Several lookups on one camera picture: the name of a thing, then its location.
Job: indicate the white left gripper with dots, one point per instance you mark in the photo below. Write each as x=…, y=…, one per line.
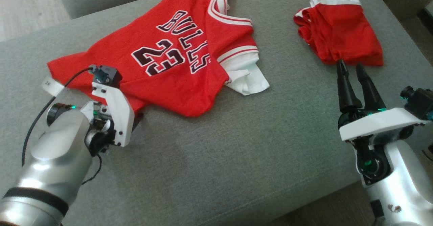
x=120, y=117

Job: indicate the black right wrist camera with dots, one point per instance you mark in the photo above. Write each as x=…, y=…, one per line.
x=421, y=100

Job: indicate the large grey sofa seat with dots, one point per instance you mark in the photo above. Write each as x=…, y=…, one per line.
x=236, y=151

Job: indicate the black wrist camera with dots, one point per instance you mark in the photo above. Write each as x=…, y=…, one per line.
x=108, y=74
x=421, y=100

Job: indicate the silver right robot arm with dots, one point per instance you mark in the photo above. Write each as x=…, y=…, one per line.
x=399, y=185

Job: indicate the red Bulls basketball jersey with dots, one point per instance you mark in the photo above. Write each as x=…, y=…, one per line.
x=176, y=87

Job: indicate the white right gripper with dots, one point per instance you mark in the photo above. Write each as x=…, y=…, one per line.
x=379, y=124

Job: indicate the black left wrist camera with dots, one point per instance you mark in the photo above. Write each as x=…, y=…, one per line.
x=108, y=74

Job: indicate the red basketball shorts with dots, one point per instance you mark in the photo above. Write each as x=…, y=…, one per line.
x=341, y=33

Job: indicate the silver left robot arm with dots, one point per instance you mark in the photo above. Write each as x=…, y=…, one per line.
x=50, y=151

